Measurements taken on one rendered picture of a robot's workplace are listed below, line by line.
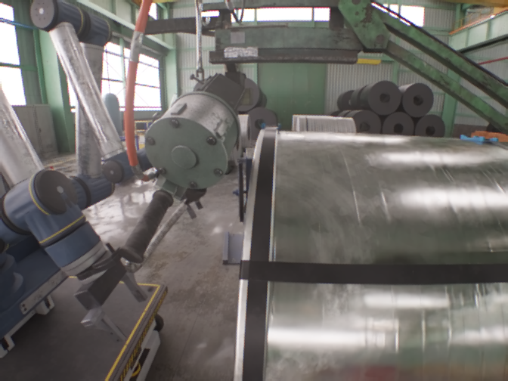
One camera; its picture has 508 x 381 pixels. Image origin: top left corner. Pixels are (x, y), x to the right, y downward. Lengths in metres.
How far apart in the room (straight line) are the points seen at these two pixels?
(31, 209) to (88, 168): 0.98
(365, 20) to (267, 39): 0.48
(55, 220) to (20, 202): 0.08
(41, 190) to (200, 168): 0.32
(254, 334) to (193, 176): 0.28
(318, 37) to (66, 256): 1.33
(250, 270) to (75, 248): 0.37
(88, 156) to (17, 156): 0.75
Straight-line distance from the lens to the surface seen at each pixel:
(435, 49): 1.50
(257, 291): 0.41
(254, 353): 0.43
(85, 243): 0.61
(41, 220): 0.61
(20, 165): 0.84
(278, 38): 1.39
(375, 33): 1.42
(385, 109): 12.71
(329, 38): 1.41
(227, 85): 0.57
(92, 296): 0.63
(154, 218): 0.45
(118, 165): 1.14
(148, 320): 1.56
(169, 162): 0.45
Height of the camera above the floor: 1.42
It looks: 18 degrees down
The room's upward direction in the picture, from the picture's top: straight up
